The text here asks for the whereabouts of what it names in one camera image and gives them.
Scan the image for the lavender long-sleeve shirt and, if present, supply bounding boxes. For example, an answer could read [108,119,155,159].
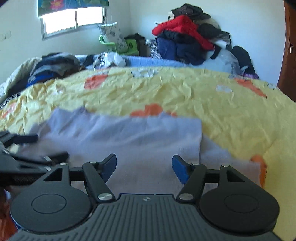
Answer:
[18,108,260,195]

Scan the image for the stack of dark folded clothes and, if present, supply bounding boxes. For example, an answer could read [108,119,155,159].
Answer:
[5,52,84,97]

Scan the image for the black clothes on pile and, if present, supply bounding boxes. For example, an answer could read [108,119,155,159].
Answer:
[168,4,232,50]

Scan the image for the white printed quilt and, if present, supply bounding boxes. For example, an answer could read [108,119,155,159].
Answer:
[1,57,41,99]

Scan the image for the yellow carrot-print quilt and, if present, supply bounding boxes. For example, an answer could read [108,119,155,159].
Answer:
[1,67,295,240]

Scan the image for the blue knitted blanket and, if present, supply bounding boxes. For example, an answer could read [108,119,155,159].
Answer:
[75,54,234,73]

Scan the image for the black and white crumpled cloth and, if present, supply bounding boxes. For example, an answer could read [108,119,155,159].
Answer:
[93,52,126,69]

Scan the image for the brown wooden door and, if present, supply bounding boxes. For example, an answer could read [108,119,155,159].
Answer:
[277,1,295,101]

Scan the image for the green plastic chair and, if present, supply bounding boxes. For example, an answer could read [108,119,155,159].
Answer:
[99,35,139,56]

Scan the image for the grey floral pillow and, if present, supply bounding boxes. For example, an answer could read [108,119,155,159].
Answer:
[98,22,128,52]

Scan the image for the floral window blind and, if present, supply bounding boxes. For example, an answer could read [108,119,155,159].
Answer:
[38,0,109,17]

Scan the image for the navy blue jacket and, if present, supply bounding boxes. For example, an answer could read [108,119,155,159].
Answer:
[156,30,205,66]

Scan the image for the red puffer jacket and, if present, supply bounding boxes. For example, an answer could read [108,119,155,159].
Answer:
[152,15,214,51]

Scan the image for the window with metal frame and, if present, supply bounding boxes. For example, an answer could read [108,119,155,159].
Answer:
[40,7,107,40]

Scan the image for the black bag by wall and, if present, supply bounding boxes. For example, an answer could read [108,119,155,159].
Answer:
[231,46,256,75]

